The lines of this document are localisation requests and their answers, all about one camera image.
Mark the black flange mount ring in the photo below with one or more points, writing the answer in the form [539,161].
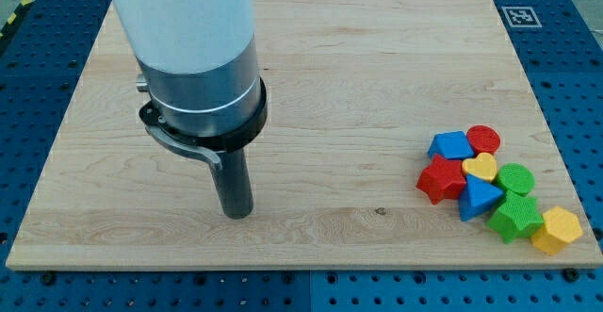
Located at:
[206,149]

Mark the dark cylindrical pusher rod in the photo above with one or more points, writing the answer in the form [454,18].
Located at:
[233,185]

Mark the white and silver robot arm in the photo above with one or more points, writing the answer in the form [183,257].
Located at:
[207,98]

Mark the red circle block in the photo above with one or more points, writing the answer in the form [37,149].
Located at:
[483,139]

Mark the green circle block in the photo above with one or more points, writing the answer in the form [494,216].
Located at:
[515,177]

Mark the wooden board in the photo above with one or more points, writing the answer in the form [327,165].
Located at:
[357,89]

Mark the red star block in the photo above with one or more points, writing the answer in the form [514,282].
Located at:
[442,179]

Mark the blue square block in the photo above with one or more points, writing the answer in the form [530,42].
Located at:
[451,145]

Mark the blue triangle block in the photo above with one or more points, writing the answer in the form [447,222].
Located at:
[477,198]

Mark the yellow heart block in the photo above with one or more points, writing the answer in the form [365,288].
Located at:
[483,166]

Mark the green star block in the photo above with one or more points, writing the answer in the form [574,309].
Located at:
[516,216]

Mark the white fiducial marker tag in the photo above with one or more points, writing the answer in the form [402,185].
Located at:
[521,17]

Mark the yellow hexagon block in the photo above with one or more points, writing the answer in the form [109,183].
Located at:
[561,227]

